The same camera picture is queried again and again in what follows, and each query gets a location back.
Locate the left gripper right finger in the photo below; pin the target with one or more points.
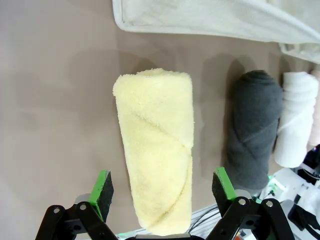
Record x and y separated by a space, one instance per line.
222 190

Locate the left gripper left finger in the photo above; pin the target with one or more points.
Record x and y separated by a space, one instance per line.
102 192

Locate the yellow towel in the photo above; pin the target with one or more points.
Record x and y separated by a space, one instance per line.
155 140

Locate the pink towel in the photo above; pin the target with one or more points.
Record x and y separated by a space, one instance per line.
316 120

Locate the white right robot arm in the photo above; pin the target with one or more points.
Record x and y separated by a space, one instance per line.
287 185

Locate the dark grey rolled towel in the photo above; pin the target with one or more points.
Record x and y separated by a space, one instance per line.
255 125

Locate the white rolled towel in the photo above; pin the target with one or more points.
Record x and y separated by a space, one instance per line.
295 120

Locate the beige fabric basket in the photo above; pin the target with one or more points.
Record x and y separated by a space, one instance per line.
302 51
200 15

